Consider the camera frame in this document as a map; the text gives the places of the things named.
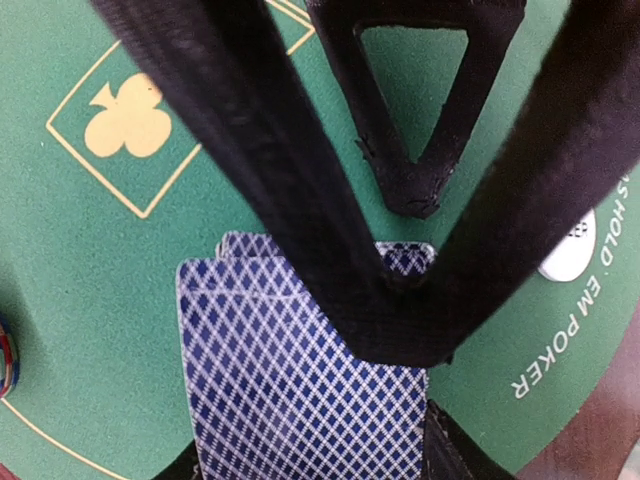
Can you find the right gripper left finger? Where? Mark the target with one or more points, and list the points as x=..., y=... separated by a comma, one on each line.
x=223, y=69

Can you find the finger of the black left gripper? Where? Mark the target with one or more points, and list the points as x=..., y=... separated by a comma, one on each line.
x=414, y=188

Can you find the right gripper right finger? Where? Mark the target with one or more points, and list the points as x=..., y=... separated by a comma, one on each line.
x=576, y=135

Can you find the white dealer button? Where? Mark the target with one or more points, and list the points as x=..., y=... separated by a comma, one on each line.
x=573, y=254

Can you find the grey card deck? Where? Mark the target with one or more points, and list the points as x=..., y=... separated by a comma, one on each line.
x=273, y=390

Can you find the red poker chip stack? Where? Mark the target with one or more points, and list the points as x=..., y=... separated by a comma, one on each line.
x=10, y=364

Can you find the round green poker mat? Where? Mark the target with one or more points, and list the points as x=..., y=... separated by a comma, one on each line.
x=89, y=251

